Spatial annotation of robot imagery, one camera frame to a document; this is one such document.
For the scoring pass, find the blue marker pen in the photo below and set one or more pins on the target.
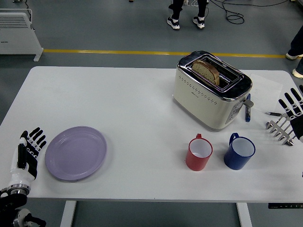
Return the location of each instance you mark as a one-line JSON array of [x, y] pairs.
[[247, 116]]

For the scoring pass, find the yellow floor tape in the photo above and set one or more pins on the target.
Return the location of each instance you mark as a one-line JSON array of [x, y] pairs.
[[94, 51]]

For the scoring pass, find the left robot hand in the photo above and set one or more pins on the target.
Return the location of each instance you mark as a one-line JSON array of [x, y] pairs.
[[22, 176]]

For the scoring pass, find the red mug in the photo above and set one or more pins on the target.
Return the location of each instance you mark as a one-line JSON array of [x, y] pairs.
[[195, 163]]

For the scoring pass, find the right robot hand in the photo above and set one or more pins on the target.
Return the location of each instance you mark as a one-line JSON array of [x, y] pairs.
[[297, 125]]

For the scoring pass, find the black table control panel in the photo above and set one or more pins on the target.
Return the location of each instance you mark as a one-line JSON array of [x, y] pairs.
[[284, 205]]

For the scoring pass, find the bread slice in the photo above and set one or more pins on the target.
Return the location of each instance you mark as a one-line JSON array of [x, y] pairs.
[[206, 71]]

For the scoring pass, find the person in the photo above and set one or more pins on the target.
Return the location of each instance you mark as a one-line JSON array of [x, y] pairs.
[[297, 45], [175, 9]]

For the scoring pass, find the white table leg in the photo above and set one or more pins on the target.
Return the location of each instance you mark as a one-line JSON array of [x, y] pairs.
[[67, 215], [243, 215]]

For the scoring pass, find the blue mug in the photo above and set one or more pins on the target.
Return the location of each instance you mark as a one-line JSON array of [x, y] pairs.
[[233, 162]]

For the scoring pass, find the white panel heater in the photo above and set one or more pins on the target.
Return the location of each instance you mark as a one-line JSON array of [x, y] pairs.
[[16, 35]]

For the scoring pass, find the silver toast rack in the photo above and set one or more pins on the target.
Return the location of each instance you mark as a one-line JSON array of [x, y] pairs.
[[275, 128]]

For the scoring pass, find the black pen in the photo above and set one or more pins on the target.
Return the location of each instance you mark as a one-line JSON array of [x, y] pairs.
[[274, 114]]

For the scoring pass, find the white paper sheet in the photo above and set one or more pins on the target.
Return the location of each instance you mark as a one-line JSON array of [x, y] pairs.
[[265, 89]]

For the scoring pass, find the cream and chrome toaster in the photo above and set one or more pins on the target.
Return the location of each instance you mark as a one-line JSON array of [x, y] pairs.
[[201, 99]]

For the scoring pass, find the purple round plate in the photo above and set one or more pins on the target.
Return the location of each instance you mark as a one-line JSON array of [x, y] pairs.
[[75, 153]]

